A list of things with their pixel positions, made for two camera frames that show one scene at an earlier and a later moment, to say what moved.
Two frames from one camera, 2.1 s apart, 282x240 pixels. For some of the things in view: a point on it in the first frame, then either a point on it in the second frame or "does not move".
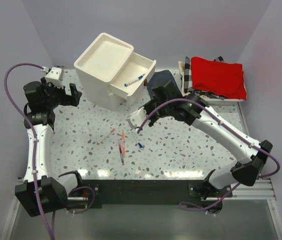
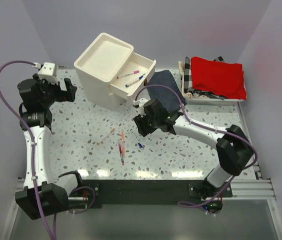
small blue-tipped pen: [140, 145] does not move
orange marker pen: [123, 149] does not move
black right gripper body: [162, 111] -> [146, 124]
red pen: [121, 154] does not move
